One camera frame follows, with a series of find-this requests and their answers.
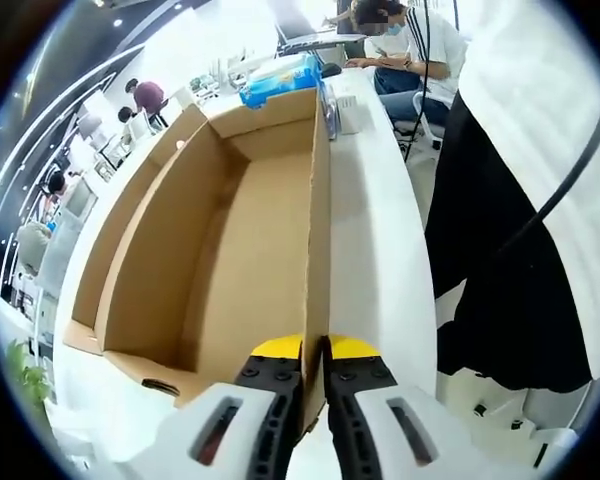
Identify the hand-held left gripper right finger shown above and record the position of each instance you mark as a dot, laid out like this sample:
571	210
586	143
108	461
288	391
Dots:
360	400

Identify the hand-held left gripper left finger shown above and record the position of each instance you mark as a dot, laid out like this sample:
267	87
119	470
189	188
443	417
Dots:
265	400

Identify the brown cardboard shoe box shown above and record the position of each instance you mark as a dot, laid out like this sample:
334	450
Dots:
260	240

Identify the blue tissue pack soft item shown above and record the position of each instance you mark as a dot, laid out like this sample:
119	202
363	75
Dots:
280	80

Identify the white chair base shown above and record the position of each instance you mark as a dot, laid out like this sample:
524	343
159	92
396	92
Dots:
490	395

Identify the person's black trousers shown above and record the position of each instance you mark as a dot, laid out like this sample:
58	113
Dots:
500	280

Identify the green potted plant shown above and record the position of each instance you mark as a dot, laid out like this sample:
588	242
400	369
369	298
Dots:
27	375

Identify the white office chair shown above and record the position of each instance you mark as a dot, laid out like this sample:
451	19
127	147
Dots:
432	107

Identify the black computer mouse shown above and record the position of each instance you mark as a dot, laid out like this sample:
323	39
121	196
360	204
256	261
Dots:
331	70

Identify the person in white shirt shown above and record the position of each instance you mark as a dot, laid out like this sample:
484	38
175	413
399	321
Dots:
530	100

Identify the grey laptop on stand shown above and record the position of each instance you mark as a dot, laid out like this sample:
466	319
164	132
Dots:
320	40

